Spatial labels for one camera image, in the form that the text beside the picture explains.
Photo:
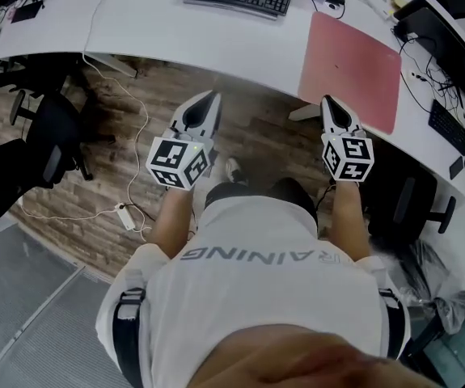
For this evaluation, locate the black phone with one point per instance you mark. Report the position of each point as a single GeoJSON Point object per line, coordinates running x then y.
{"type": "Point", "coordinates": [456, 168]}

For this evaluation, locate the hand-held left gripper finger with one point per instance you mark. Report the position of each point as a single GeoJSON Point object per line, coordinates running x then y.
{"type": "Point", "coordinates": [216, 113]}
{"type": "Point", "coordinates": [180, 115]}

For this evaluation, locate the pink desk mat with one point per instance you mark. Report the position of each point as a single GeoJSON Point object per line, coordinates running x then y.
{"type": "Point", "coordinates": [349, 63]}

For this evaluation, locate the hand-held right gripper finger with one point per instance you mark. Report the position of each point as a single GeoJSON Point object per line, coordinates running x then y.
{"type": "Point", "coordinates": [325, 115]}
{"type": "Point", "coordinates": [352, 120]}

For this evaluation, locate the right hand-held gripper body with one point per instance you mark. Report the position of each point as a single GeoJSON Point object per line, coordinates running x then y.
{"type": "Point", "coordinates": [349, 158]}

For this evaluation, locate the clear plastic bags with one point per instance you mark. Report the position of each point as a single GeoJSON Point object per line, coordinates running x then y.
{"type": "Point", "coordinates": [442, 289]}

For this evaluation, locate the black wallet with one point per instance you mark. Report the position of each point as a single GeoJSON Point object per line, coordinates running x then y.
{"type": "Point", "coordinates": [26, 12]}

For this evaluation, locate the black office chair with armrest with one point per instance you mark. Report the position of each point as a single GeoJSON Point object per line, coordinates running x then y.
{"type": "Point", "coordinates": [410, 204]}

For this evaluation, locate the person's left forearm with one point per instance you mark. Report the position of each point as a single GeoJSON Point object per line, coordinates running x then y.
{"type": "Point", "coordinates": [173, 220]}

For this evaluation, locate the person's white shirt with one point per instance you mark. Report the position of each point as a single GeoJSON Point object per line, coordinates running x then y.
{"type": "Point", "coordinates": [256, 281]}

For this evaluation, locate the black laptop stand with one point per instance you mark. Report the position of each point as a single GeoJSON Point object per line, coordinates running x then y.
{"type": "Point", "coordinates": [438, 35]}

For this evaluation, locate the white power strip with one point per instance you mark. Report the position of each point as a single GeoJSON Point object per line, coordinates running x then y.
{"type": "Point", "coordinates": [125, 216]}

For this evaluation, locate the black mesh office chair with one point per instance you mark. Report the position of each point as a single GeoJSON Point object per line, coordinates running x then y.
{"type": "Point", "coordinates": [50, 136]}

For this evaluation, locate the person's white shoe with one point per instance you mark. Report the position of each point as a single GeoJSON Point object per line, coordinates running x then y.
{"type": "Point", "coordinates": [233, 170]}

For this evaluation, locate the small black keyboard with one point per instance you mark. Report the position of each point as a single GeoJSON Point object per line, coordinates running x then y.
{"type": "Point", "coordinates": [448, 127]}

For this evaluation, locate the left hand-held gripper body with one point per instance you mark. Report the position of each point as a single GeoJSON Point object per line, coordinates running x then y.
{"type": "Point", "coordinates": [173, 158]}

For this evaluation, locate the person's right forearm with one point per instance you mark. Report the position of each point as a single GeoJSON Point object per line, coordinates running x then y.
{"type": "Point", "coordinates": [349, 220]}

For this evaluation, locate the person's black shorts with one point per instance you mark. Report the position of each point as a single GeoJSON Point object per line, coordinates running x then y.
{"type": "Point", "coordinates": [292, 194]}

